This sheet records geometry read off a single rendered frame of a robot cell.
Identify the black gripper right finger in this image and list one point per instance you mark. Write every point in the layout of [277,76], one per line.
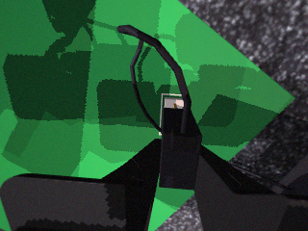
[229,200]

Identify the black cable with plug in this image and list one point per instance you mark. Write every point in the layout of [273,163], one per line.
[181,137]

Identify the green circuit board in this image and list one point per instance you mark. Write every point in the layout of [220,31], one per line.
[67,103]

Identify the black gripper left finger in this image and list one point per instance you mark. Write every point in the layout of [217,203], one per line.
[120,201]

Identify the dark grey block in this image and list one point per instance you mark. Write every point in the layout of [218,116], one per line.
[296,179]

